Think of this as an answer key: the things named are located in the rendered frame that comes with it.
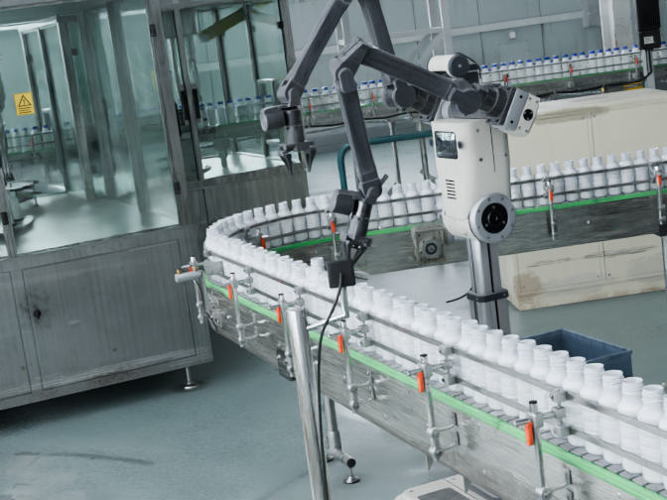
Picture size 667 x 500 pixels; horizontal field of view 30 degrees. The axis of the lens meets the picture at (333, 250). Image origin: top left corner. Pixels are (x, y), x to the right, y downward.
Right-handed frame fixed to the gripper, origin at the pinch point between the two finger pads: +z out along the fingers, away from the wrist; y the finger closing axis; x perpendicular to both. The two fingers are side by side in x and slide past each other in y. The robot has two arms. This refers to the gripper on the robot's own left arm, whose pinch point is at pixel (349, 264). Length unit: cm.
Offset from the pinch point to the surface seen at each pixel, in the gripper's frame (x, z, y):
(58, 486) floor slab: -25, 132, -198
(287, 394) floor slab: 96, 87, -248
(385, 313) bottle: -18, 7, 65
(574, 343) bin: 41, 6, 62
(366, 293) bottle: -18, 3, 52
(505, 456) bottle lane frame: -14, 26, 125
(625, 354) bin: 39, 4, 88
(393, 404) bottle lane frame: -13, 28, 70
